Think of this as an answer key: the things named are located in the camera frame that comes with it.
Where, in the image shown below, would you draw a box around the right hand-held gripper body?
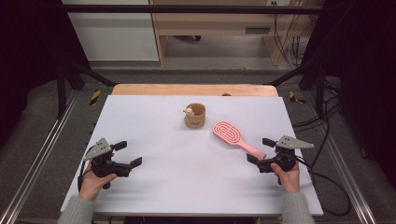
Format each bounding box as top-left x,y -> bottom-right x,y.
256,134 -> 315,174

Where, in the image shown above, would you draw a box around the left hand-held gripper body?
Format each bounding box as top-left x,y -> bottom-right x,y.
83,137 -> 133,179

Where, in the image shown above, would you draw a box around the pink hairbrush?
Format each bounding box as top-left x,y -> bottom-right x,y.
212,120 -> 267,161

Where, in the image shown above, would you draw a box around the brown cup with small figure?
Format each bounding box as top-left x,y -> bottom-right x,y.
183,103 -> 206,129

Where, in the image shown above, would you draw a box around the person's right hand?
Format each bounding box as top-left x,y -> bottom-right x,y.
270,161 -> 301,194

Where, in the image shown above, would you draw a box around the person's left hand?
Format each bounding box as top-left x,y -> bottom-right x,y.
78,169 -> 118,201

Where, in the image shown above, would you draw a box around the white board sheet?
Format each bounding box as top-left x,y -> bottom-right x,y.
60,94 -> 324,217

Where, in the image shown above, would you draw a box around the yellow black striped tape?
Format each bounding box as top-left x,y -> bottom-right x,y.
289,91 -> 307,105
89,89 -> 103,106

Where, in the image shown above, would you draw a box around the light wooden table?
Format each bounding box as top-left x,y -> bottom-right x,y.
111,83 -> 279,97

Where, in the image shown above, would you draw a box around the white cabinet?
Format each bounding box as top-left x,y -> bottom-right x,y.
62,0 -> 160,62

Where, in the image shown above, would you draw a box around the black curtain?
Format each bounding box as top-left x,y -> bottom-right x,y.
303,0 -> 396,183
0,0 -> 92,143

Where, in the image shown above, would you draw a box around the wooden desk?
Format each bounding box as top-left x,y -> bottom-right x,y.
148,0 -> 316,67

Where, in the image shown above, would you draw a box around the left hand-held gripper black cable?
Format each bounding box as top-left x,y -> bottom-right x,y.
77,158 -> 94,192

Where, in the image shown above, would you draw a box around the hand-held gripper black cable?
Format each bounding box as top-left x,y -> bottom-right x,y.
77,158 -> 94,192
293,155 -> 352,217

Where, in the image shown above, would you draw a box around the black floor cables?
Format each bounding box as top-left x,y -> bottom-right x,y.
291,77 -> 344,169

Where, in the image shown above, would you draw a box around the aluminium rail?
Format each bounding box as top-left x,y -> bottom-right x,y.
303,92 -> 378,224
0,91 -> 79,224

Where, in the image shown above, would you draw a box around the right hand-held gripper black cable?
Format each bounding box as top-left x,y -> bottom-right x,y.
293,155 -> 352,217

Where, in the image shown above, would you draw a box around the black frame strut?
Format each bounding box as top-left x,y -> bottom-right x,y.
55,58 -> 117,119
266,59 -> 327,119

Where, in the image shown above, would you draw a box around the cables under wooden desk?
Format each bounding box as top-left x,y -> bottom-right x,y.
273,13 -> 310,68

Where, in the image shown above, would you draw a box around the black horizontal frame bar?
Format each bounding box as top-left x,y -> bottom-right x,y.
61,4 -> 325,15

